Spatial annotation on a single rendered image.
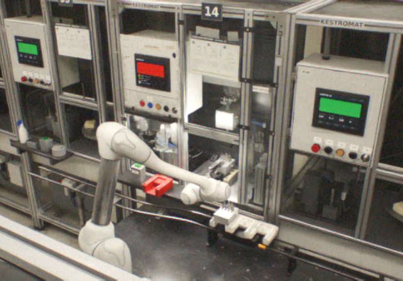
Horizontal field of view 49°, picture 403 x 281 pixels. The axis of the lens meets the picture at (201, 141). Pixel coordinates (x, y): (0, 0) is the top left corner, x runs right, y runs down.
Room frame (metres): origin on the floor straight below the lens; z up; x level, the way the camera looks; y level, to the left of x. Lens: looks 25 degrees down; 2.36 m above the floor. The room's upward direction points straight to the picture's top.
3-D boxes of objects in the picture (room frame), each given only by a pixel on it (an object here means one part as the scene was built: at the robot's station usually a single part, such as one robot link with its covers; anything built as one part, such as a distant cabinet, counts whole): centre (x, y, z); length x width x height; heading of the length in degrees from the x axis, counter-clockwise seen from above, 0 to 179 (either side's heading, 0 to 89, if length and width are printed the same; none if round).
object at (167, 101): (2.67, 0.25, 1.60); 0.42 x 0.29 x 0.46; 59
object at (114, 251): (1.83, 0.45, 0.85); 0.18 x 0.16 x 0.22; 40
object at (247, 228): (2.10, -0.24, 0.84); 0.36 x 0.14 x 0.10; 59
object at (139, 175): (2.53, 0.40, 0.97); 0.08 x 0.08 x 0.12; 59
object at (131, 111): (2.55, 0.32, 1.37); 0.36 x 0.04 x 0.04; 59
